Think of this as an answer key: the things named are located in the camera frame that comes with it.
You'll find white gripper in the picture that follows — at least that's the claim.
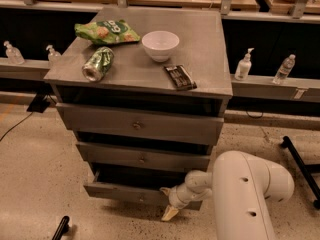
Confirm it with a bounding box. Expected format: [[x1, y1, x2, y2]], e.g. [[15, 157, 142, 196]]
[[160, 184, 192, 222]]

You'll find grey bottom drawer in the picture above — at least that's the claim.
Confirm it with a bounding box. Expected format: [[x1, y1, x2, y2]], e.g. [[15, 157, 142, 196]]
[[83, 163, 204, 212]]

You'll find grey drawer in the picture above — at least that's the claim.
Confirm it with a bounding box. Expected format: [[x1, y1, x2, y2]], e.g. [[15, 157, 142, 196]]
[[83, 163, 204, 212], [76, 142, 210, 172], [57, 103, 224, 145]]

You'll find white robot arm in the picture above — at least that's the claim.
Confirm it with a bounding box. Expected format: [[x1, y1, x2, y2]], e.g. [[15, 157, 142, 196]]
[[160, 151, 294, 240]]

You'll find grey top drawer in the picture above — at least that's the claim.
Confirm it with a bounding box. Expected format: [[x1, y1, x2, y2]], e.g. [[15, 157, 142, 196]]
[[57, 103, 224, 145]]

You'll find grey middle drawer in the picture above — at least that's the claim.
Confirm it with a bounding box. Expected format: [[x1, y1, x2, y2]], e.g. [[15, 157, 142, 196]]
[[76, 142, 210, 172]]

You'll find grey wooden drawer cabinet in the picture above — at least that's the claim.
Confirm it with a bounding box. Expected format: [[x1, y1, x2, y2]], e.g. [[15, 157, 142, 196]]
[[43, 6, 234, 199]]

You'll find black base leg bottom left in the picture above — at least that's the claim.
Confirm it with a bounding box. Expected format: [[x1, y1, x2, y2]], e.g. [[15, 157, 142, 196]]
[[52, 216, 70, 240]]

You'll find black base leg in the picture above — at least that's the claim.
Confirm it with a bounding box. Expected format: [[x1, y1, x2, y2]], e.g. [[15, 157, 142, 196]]
[[52, 216, 70, 240], [280, 136, 320, 209]]

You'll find black snack packet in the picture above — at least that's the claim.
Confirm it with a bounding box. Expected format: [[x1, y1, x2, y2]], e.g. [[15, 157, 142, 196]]
[[164, 65, 197, 91]]

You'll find black base leg right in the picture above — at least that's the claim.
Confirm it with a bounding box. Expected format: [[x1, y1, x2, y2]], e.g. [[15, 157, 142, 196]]
[[280, 136, 320, 209]]

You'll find white pump bottle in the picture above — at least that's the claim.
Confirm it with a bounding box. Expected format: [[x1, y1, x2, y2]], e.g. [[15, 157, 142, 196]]
[[234, 48, 253, 81]]

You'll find crushed green soda can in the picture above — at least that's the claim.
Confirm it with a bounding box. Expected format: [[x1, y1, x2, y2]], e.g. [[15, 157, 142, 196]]
[[82, 47, 114, 82]]

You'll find white bowl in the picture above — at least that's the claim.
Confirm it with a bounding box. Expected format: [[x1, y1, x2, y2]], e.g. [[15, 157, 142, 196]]
[[142, 31, 180, 62]]

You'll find green snack bag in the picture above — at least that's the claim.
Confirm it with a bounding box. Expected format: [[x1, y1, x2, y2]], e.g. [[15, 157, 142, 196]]
[[74, 20, 141, 45]]

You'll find clear water bottle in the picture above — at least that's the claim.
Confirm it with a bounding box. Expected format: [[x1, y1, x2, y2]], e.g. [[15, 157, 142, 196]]
[[272, 54, 296, 84]]

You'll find clear sanitizer bottle near cabinet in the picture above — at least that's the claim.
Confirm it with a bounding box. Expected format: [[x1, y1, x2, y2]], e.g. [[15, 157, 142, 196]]
[[46, 44, 61, 67]]

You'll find clear sanitizer bottle far left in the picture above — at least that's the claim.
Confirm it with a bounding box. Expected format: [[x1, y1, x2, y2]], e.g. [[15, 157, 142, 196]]
[[3, 41, 25, 65]]

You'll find grey metal rail shelf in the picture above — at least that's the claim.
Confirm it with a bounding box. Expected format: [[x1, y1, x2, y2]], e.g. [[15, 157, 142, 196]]
[[0, 58, 320, 103]]

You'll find black bracket foot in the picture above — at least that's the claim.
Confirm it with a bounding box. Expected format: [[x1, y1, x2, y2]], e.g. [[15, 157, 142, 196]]
[[27, 94, 50, 113]]

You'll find black floor cable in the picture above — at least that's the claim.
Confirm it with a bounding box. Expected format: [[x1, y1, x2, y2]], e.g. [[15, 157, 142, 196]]
[[0, 111, 34, 143]]

